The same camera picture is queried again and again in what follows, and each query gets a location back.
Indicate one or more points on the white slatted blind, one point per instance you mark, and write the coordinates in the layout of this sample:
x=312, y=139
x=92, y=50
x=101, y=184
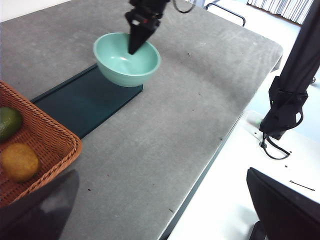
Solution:
x=280, y=8

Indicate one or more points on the teal ceramic bowl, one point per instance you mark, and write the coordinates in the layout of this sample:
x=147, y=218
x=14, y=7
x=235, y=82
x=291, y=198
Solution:
x=117, y=67

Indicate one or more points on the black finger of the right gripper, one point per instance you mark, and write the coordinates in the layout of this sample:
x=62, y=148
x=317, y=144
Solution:
x=138, y=40

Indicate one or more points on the green fruit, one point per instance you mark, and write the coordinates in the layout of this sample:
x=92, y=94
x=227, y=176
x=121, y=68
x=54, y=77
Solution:
x=8, y=123

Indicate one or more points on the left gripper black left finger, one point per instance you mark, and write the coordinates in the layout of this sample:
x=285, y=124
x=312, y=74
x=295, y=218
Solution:
x=37, y=215

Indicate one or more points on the brown wicker basket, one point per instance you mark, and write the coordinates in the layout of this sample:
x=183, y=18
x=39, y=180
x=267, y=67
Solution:
x=50, y=140

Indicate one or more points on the black metal frame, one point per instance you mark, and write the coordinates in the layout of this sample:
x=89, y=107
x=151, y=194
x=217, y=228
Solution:
x=235, y=12

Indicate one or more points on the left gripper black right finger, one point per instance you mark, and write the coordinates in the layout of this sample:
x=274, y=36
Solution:
x=287, y=212

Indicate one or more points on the dark teal plastic tray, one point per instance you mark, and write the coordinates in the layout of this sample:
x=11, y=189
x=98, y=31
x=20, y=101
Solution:
x=82, y=107

